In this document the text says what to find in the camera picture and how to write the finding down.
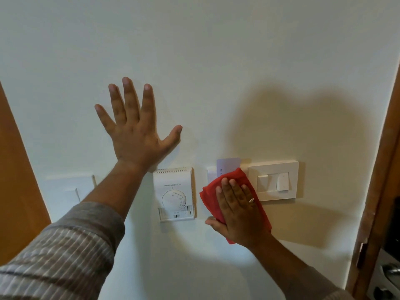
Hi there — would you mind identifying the person's left hand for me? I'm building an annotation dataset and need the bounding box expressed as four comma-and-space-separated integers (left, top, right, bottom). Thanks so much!
94, 77, 183, 173

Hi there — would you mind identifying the person's right hand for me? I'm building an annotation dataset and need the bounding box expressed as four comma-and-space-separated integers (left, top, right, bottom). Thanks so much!
205, 177, 272, 250

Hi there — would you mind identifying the red cleaning cloth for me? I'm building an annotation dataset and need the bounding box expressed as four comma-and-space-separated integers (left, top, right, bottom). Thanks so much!
199, 167, 272, 245

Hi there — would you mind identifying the person's right forearm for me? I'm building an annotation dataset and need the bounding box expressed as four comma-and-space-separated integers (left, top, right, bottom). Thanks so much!
248, 232, 355, 300

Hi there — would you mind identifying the person's left forearm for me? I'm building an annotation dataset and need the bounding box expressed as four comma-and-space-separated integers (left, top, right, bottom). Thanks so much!
0, 160, 148, 300

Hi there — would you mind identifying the white key card holder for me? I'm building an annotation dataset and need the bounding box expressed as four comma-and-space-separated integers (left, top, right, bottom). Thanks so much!
206, 166, 250, 185

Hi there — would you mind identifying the white key card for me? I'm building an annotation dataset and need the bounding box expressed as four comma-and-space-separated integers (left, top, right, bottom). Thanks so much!
216, 157, 242, 177

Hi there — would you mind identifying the white dial thermostat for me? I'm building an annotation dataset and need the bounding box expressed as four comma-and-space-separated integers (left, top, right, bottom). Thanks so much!
152, 167, 195, 223

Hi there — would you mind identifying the wooden door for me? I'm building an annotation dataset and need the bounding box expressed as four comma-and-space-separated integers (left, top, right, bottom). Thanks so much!
0, 80, 52, 266

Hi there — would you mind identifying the metal lock plate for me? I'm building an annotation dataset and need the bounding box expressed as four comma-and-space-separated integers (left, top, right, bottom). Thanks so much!
366, 248, 400, 300

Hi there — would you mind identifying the white double light switch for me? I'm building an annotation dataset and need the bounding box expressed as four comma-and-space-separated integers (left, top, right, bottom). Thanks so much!
247, 160, 299, 202

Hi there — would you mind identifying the white wall switch plate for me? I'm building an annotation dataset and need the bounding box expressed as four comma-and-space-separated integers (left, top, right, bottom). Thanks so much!
42, 173, 97, 223

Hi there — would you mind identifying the wooden door frame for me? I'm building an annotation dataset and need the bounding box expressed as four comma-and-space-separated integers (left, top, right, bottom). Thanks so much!
345, 61, 400, 300

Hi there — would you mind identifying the silver door handle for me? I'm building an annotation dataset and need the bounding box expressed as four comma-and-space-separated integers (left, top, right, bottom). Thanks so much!
382, 263, 400, 278

